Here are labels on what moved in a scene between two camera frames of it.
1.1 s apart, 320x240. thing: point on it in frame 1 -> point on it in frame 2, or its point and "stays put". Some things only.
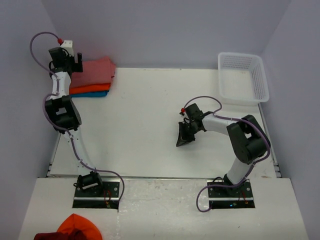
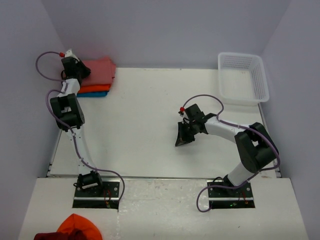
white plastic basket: [242, 79] stays put
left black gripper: [76, 67] -> [87, 71]
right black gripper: [183, 138] stays put
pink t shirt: [98, 71] stays put
